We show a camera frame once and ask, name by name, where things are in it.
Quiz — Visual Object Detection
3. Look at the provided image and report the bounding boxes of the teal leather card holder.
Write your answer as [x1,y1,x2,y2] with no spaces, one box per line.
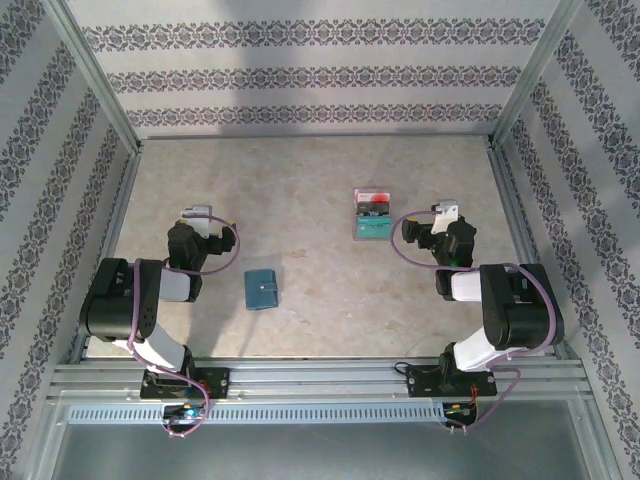
[243,268,283,312]

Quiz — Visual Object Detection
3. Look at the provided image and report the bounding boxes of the clear plastic card box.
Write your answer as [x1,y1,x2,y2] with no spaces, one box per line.
[351,186,393,243]

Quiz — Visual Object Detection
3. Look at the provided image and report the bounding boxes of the teal card with dark print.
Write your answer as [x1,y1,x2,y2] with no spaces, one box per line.
[355,215,391,239]

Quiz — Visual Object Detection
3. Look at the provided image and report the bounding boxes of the black and red card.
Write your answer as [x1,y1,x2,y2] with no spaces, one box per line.
[354,188,391,216]

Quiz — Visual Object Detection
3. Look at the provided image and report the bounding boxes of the grey metal sheet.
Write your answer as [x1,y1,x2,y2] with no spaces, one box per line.
[47,422,599,480]

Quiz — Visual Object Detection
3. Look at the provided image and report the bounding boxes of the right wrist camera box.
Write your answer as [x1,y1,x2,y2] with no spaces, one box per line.
[431,198,460,235]

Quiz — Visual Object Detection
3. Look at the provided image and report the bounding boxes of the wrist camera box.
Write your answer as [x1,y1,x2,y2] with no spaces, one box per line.
[431,198,460,235]
[180,204,214,236]

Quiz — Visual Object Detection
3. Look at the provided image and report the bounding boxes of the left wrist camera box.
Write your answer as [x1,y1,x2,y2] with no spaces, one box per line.
[180,204,214,236]

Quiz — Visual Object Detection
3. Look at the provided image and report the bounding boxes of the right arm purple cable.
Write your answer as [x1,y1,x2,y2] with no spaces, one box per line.
[389,209,564,436]

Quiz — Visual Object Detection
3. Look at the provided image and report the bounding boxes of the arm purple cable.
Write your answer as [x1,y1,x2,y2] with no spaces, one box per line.
[389,209,564,436]
[127,213,242,441]

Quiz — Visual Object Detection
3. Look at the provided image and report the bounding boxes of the aluminium side rail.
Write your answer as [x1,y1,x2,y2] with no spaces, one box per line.
[485,139,571,361]
[69,142,144,364]

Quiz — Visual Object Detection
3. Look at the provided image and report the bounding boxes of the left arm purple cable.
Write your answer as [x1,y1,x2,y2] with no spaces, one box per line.
[127,213,242,441]

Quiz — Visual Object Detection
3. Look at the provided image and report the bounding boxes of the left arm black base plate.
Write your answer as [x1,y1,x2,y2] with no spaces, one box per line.
[139,366,232,401]

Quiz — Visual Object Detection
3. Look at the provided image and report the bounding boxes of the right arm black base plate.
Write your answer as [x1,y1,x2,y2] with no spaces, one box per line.
[406,363,499,400]

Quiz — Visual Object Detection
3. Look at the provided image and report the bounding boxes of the aluminium rear rail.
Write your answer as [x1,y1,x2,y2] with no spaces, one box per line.
[139,132,494,142]

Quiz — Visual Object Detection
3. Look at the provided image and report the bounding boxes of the aluminium mounting rail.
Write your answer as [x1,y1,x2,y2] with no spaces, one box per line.
[47,355,594,401]

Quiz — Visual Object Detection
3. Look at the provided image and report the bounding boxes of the aluminium corner post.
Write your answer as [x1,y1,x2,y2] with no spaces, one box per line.
[42,0,144,154]
[487,0,586,151]

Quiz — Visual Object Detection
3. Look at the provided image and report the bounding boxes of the slotted grey cable duct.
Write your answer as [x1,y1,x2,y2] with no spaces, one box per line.
[65,401,479,426]

